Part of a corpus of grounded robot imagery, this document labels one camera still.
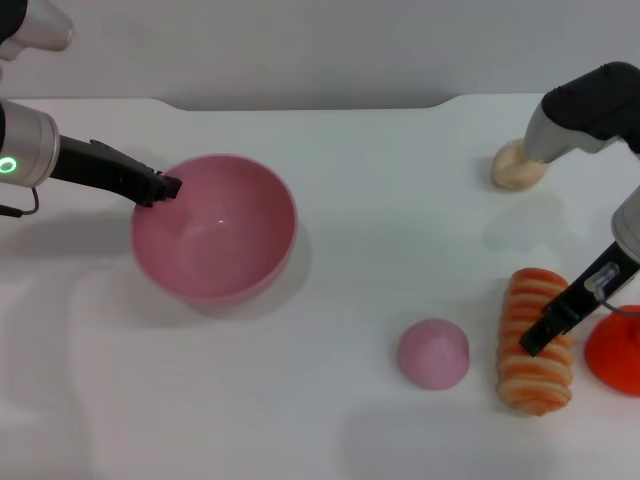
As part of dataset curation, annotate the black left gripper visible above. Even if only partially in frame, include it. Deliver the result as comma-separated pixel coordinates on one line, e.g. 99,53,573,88
49,135,183,208

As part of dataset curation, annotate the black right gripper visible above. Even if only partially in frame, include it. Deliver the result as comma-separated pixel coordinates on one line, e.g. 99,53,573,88
519,239,640,358

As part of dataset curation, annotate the orange striped bread roll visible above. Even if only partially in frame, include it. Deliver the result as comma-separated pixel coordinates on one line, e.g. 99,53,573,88
495,267,574,417

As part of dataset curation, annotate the pink plastic bowl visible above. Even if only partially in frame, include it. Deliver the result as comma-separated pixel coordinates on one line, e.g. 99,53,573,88
130,153,300,312

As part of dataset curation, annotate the beige round bread bun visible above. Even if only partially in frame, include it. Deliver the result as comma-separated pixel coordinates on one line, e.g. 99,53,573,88
489,139,552,193

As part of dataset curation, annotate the red pleated bun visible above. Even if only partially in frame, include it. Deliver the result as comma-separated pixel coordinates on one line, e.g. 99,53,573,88
584,303,640,398

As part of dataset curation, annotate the pink round bun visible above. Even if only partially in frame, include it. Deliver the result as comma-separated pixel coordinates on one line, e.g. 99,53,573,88
397,317,472,392

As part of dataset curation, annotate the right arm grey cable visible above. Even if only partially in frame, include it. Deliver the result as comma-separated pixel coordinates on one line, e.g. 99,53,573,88
584,261,640,317

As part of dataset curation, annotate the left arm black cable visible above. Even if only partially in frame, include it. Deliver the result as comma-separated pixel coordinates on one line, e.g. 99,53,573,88
0,186,41,219

